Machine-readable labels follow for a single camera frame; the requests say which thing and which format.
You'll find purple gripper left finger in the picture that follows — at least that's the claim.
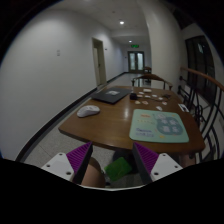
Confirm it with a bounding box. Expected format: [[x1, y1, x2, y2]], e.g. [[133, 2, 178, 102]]
[[41, 141, 94, 185]]

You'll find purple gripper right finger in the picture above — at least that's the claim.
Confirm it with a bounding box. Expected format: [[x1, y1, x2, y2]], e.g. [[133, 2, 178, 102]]
[[132, 141, 184, 185]]

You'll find green mouse pad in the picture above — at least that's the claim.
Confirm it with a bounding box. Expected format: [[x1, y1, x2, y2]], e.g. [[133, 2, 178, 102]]
[[129, 109, 189, 143]]

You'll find white computer mouse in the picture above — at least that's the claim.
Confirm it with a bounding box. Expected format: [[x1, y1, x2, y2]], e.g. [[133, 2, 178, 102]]
[[77, 105, 100, 118]]

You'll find green object on floor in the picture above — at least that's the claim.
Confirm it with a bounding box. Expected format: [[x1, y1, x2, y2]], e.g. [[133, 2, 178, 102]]
[[104, 157, 132, 181]]

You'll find small black box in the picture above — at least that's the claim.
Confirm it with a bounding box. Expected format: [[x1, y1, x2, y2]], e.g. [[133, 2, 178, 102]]
[[130, 93, 137, 100]]

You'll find small card table edge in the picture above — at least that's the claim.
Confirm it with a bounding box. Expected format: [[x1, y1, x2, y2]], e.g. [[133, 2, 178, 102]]
[[178, 104, 189, 113]]

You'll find white card on table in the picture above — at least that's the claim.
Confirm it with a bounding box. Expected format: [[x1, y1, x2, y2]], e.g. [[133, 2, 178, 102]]
[[143, 89, 152, 93]]

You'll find dark closed laptop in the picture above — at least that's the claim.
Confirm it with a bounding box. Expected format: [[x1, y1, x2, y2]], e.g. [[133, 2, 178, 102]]
[[92, 87, 131, 104]]

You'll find wooden chair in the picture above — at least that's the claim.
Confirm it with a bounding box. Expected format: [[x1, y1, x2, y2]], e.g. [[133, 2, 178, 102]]
[[131, 73, 173, 90]]

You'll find black metal stair railing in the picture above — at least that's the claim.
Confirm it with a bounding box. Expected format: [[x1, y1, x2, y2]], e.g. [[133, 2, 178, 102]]
[[178, 67, 224, 163]]

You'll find double glass door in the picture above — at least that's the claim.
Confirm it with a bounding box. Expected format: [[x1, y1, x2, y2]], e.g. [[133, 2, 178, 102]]
[[128, 51, 144, 73]]

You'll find side wooden door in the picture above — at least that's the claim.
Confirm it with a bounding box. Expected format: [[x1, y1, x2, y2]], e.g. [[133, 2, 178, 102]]
[[92, 38, 106, 86]]

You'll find green exit sign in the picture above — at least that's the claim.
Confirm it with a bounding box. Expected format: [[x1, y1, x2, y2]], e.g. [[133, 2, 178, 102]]
[[131, 44, 139, 48]]

